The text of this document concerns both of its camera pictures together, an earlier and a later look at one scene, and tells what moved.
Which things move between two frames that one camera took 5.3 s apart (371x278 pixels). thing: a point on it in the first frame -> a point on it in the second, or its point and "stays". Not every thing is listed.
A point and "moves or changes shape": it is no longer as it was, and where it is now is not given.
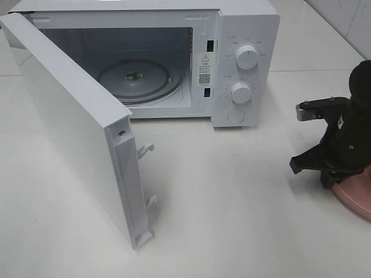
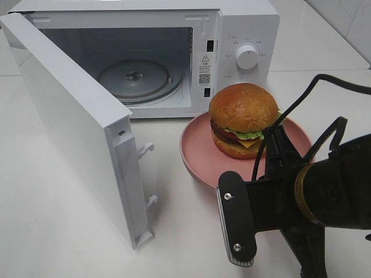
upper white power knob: x=246 y=57 stays
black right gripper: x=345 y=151 -> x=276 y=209
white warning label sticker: x=204 y=69 stays
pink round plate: x=355 y=192 moves or changes shape
